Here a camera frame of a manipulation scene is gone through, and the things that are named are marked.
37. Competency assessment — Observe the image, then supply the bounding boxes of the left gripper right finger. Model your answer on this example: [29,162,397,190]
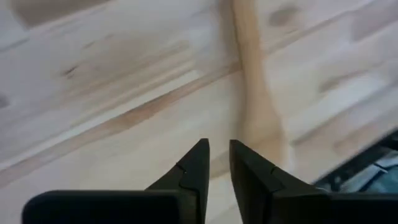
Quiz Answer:
[229,139,398,224]

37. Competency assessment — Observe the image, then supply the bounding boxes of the black aluminium rig frame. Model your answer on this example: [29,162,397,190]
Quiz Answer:
[313,129,398,191]

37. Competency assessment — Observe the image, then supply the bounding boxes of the wooden spork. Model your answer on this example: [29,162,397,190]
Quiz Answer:
[231,0,290,184]

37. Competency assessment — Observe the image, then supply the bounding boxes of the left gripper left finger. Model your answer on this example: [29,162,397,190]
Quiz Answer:
[21,138,211,224]

